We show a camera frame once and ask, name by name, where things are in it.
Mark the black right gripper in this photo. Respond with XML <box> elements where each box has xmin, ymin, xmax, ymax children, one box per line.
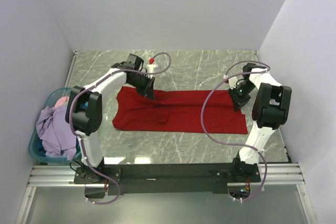
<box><xmin>228</xmin><ymin>80</ymin><xmax>256</xmax><ymax>112</ymax></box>

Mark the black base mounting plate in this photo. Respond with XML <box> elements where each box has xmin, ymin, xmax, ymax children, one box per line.
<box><xmin>73</xmin><ymin>163</ymin><xmax>261</xmax><ymax>198</ymax></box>

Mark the teal plastic laundry basket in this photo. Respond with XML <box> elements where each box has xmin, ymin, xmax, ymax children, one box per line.
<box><xmin>28</xmin><ymin>88</ymin><xmax>81</xmax><ymax>165</ymax></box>

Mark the red t-shirt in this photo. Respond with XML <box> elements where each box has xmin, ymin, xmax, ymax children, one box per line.
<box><xmin>112</xmin><ymin>87</ymin><xmax>248</xmax><ymax>134</ymax></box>

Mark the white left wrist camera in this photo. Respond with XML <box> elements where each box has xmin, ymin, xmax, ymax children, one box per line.
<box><xmin>146</xmin><ymin>58</ymin><xmax>161</xmax><ymax>78</ymax></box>

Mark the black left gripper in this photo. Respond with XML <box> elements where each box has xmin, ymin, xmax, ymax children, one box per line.
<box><xmin>129</xmin><ymin>73</ymin><xmax>155</xmax><ymax>100</ymax></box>

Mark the pink t-shirt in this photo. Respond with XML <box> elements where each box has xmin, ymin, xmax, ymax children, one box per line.
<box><xmin>54</xmin><ymin>96</ymin><xmax>69</xmax><ymax>108</ymax></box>

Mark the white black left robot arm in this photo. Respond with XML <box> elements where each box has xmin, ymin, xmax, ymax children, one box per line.
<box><xmin>65</xmin><ymin>54</ymin><xmax>160</xmax><ymax>183</ymax></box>

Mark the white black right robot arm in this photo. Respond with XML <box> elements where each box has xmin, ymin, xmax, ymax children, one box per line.
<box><xmin>227</xmin><ymin>61</ymin><xmax>292</xmax><ymax>182</ymax></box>

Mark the lavender t-shirt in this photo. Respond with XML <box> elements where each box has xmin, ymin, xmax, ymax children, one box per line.
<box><xmin>36</xmin><ymin>106</ymin><xmax>77</xmax><ymax>161</ymax></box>

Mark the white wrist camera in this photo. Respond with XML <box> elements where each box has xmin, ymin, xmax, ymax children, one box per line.
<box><xmin>224</xmin><ymin>75</ymin><xmax>238</xmax><ymax>89</ymax></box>
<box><xmin>146</xmin><ymin>58</ymin><xmax>161</xmax><ymax>78</ymax></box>

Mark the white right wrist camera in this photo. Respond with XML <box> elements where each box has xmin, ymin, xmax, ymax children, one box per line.
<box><xmin>224</xmin><ymin>75</ymin><xmax>238</xmax><ymax>89</ymax></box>

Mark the aluminium frame rail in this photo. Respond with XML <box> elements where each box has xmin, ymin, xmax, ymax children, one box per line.
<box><xmin>27</xmin><ymin>164</ymin><xmax>305</xmax><ymax>187</ymax></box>

